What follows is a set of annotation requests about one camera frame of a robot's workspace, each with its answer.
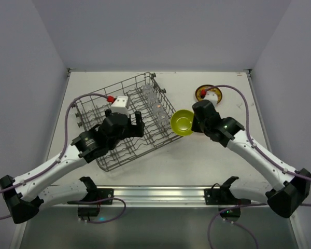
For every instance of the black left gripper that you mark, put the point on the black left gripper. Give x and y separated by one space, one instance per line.
132 127

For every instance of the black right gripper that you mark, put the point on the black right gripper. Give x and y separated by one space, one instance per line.
197 124

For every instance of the clear glass cup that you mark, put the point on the clear glass cup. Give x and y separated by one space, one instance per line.
146 89
163 119
157 107
151 98

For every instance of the lime green bowl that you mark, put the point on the lime green bowl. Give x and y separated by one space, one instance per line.
181 122

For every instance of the grey wire dish rack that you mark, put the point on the grey wire dish rack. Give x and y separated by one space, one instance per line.
145 96

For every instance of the yellow patterned plate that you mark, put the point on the yellow patterned plate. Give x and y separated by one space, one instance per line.
208 88

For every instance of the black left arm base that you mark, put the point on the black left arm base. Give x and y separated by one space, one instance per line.
93 193

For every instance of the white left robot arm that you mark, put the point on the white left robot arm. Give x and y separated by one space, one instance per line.
27 194

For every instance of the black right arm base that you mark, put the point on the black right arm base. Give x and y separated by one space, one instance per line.
220 194

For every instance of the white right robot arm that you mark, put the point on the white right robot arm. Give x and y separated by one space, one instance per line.
289 186

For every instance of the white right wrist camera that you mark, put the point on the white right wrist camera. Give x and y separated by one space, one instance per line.
209 95

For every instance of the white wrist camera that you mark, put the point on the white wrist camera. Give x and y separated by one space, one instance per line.
121 105
209 95

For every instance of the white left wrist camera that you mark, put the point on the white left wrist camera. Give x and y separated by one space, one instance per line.
121 105

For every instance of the aluminium mounting rail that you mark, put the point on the aluminium mounting rail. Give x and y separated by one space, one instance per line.
155 193

